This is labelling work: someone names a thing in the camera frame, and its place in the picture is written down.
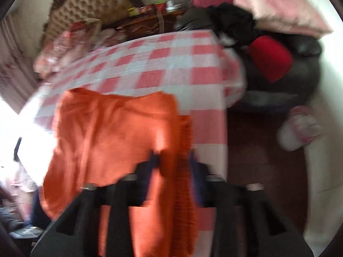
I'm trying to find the orange pants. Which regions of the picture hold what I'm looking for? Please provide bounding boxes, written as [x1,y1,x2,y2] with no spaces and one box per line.
[39,88,197,256]

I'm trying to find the red white checkered board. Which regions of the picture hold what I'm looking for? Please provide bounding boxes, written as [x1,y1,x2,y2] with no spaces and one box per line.
[23,30,245,256]

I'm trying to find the white trash bin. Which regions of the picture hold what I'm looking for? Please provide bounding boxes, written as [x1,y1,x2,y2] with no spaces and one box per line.
[276,106,322,151]

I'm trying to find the red cushion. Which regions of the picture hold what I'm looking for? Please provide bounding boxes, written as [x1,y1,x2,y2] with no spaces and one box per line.
[247,35,293,83]

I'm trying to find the wooden nightstand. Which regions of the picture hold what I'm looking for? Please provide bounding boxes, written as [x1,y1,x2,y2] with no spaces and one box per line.
[116,9,185,40]

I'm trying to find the floral pillow stack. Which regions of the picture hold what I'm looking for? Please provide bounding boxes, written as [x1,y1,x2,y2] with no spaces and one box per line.
[33,19,127,79]

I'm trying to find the black clothes pile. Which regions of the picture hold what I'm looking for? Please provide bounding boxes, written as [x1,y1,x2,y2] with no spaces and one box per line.
[206,3,260,47]

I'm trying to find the tufted brown headboard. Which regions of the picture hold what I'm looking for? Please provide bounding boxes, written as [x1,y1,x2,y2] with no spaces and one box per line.
[41,0,144,45]

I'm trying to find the black leather armchair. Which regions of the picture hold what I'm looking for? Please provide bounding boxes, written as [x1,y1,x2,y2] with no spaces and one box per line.
[175,0,322,113]

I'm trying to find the maroon cushion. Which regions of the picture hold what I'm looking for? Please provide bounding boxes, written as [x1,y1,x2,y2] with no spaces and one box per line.
[191,0,233,8]

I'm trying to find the pink floral cushions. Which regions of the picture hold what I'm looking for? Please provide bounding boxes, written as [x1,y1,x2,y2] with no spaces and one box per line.
[233,0,332,39]

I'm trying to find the white charging cable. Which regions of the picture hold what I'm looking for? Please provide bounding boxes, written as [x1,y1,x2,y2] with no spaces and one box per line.
[156,9,166,34]

